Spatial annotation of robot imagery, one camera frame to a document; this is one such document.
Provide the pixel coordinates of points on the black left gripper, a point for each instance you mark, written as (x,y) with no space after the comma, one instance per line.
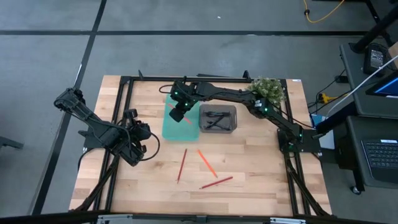
(140,132)

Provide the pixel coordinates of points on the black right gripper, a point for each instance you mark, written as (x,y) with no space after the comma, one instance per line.
(182,109)

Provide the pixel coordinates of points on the dark red wooden pencil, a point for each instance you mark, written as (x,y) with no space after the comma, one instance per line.
(182,165)

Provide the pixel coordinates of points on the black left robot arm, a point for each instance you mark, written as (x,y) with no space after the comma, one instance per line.
(93,121)

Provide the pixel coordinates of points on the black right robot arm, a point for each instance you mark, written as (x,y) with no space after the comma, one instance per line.
(230,92)

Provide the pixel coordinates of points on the grey translucent plastic bin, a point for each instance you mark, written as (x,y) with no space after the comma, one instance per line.
(202,109)

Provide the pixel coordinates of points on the teal translucent plastic bin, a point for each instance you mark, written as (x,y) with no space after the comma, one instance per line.
(180,132)

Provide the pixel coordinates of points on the green potted plant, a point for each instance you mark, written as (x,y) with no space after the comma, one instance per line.
(267,87)

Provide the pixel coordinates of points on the black stand foot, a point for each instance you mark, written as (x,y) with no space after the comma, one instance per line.
(9,143)

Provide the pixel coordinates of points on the yellow plug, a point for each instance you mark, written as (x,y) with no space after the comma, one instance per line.
(324,98)

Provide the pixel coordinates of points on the white and blue box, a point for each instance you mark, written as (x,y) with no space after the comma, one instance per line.
(328,141)

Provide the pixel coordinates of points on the dark grey desk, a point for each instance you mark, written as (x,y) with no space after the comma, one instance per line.
(354,93)
(354,161)

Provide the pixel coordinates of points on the black caster wheel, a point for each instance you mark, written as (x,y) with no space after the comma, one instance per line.
(356,190)

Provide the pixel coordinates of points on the black power adapter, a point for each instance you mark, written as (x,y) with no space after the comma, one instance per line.
(376,59)

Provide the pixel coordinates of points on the blue lit screen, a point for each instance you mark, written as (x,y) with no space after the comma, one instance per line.
(387,88)

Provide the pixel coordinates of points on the black laptop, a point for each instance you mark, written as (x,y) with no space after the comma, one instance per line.
(382,158)

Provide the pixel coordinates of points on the black diagonal pole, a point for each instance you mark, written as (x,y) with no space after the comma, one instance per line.
(377,29)

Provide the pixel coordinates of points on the brown cardboard box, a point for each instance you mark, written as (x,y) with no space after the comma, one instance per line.
(394,53)

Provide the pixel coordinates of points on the black aluminium table frame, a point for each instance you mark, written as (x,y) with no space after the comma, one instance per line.
(186,79)

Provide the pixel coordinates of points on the black camera mounting bar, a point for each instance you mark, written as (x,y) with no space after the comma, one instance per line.
(161,216)

